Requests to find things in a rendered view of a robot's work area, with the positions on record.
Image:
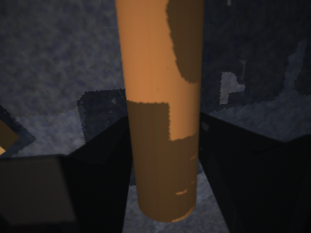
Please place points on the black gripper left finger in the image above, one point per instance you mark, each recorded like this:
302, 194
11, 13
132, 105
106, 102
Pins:
82, 192

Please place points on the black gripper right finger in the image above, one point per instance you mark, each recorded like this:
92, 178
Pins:
261, 185

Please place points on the tan wooden stick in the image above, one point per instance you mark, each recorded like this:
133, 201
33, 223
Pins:
7, 137

